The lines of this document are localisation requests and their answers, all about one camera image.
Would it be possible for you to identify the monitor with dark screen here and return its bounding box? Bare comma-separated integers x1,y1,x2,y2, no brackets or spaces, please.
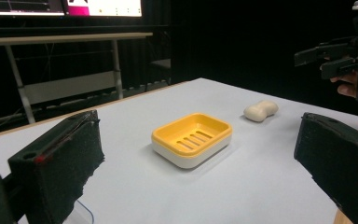
0,0,66,17

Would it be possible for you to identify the white metal-legged desk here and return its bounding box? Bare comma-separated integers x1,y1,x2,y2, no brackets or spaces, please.
0,32,154,125

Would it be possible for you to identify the cream soap bar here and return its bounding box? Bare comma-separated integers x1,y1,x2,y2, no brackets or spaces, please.
242,99,280,123

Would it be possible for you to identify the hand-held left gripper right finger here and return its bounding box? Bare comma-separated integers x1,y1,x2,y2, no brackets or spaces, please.
293,112,358,224

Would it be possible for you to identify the thin blue cable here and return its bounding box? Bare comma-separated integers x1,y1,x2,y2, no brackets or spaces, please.
75,200,95,224

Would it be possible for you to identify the monitor with pink window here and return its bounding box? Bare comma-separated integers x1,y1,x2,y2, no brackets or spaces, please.
64,0,144,18

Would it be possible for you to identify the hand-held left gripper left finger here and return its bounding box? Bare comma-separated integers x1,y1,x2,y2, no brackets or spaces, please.
7,109,105,224

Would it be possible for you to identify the dark chair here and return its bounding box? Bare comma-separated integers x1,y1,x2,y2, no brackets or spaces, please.
145,58,172,91

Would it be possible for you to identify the yellow and white soap dish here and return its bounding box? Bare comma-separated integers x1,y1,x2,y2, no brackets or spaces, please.
150,112,233,170

